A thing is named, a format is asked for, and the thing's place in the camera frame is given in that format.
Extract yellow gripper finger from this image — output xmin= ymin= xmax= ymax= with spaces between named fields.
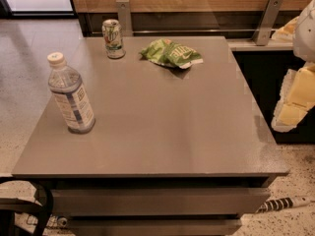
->
xmin=272 ymin=17 xmax=298 ymax=42
xmin=271 ymin=62 xmax=315 ymax=133

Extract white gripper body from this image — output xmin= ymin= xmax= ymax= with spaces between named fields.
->
xmin=292 ymin=0 xmax=315 ymax=62

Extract green jalapeno chip bag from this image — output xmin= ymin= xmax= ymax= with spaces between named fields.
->
xmin=140 ymin=38 xmax=204 ymax=69

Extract clear blue-label plastic bottle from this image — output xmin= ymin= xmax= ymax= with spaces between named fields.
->
xmin=47 ymin=52 xmax=95 ymax=134

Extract grey drawer cabinet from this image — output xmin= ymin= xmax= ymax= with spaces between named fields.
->
xmin=13 ymin=37 xmax=288 ymax=236

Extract green white soda can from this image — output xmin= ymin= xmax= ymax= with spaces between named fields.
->
xmin=102 ymin=19 xmax=125 ymax=59

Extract black chair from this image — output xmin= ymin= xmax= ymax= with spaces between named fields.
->
xmin=0 ymin=182 xmax=53 ymax=236

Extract right grey metal bracket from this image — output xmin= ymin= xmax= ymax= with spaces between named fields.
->
xmin=252 ymin=0 xmax=283 ymax=46

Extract grey metal bracket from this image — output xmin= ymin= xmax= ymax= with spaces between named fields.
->
xmin=116 ymin=0 xmax=133 ymax=36
xmin=252 ymin=0 xmax=283 ymax=46

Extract striped black white cable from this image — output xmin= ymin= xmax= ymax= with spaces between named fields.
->
xmin=255 ymin=196 xmax=315 ymax=214

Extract left grey metal bracket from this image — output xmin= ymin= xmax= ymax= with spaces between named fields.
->
xmin=116 ymin=0 xmax=133 ymax=36

